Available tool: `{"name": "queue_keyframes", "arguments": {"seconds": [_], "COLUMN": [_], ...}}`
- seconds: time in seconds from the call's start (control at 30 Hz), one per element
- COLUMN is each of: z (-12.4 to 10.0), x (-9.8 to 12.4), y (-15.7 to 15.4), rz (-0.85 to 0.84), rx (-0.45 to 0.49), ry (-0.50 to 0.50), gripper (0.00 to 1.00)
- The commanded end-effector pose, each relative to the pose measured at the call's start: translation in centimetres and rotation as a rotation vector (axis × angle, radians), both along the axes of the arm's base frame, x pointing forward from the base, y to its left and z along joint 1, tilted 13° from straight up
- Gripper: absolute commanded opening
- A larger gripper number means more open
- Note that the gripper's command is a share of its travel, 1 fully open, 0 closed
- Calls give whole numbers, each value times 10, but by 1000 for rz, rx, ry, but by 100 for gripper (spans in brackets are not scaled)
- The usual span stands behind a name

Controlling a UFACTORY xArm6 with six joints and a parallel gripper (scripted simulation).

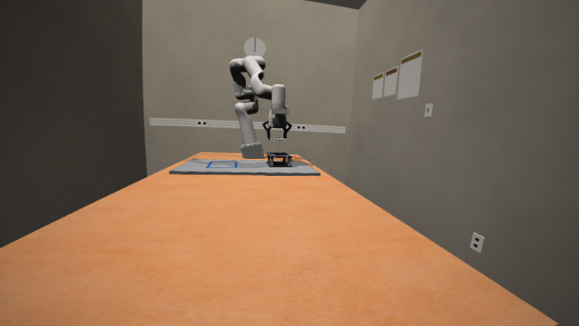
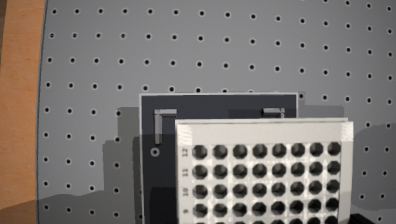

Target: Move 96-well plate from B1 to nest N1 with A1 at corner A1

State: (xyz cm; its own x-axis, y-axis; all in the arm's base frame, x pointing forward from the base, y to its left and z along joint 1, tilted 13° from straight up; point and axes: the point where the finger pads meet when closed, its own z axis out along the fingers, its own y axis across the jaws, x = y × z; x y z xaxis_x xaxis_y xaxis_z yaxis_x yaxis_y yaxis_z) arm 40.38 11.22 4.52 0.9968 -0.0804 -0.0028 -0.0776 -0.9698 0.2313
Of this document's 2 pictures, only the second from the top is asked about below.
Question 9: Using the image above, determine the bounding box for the white well plate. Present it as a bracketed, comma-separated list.
[175, 117, 353, 224]

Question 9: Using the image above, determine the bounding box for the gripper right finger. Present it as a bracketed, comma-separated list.
[349, 213, 375, 224]

